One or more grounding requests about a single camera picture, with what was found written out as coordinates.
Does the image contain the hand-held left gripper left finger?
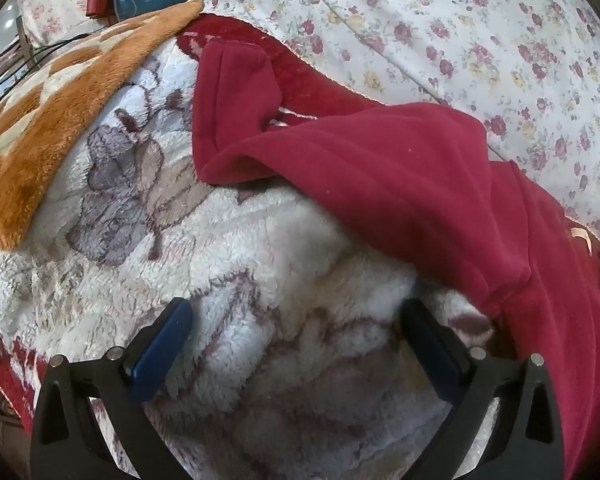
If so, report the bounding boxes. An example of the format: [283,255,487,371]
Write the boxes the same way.
[30,296,196,480]

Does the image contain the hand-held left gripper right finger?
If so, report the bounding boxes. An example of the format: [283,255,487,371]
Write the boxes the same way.
[400,297,567,480]

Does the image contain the red fleece garment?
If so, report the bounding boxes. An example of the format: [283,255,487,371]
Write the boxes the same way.
[192,39,600,480]

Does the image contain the white plush blanket red border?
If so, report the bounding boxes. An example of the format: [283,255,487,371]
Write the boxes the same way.
[0,12,600,480]

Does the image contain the orange plush blanket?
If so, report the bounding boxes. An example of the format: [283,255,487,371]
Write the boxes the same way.
[0,0,204,251]

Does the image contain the floral bed sheet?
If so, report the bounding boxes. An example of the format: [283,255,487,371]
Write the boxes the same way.
[17,0,600,261]

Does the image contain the black cables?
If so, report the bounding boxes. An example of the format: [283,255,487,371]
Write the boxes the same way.
[0,32,101,116]

